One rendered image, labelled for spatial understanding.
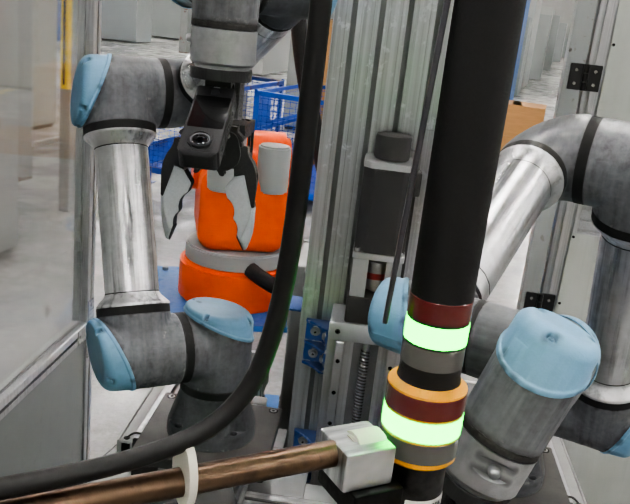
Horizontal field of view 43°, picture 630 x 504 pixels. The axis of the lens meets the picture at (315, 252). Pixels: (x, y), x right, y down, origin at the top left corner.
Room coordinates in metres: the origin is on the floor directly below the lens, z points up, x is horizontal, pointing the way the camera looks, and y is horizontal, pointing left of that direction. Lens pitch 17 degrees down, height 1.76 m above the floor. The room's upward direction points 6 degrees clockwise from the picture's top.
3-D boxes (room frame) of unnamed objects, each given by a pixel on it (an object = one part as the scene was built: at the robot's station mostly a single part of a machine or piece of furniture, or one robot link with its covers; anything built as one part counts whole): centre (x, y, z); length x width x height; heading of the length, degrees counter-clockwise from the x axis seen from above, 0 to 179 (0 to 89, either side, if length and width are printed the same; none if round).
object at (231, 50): (0.95, 0.13, 1.70); 0.08 x 0.08 x 0.05
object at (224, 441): (1.25, 0.15, 1.09); 0.15 x 0.15 x 0.10
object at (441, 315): (0.40, -0.07, 1.62); 0.03 x 0.03 x 0.01
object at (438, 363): (0.40, -0.07, 1.59); 0.03 x 0.03 x 0.01
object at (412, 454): (0.40, -0.07, 1.54); 0.04 x 0.04 x 0.01
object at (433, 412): (0.40, -0.07, 1.57); 0.04 x 0.04 x 0.01
